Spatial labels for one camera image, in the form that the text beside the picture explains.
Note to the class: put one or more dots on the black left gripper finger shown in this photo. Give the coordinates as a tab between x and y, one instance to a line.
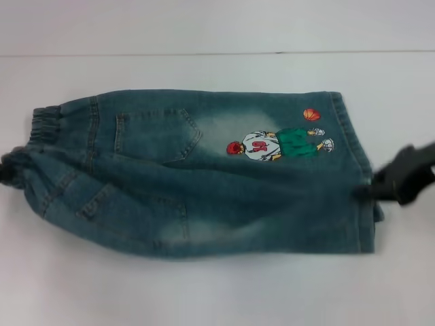
4	179
7	161

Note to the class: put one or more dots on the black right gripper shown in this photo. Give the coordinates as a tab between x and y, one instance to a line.
409	173

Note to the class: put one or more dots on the blue denim shorts with embroidery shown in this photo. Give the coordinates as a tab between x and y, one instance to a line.
204	180

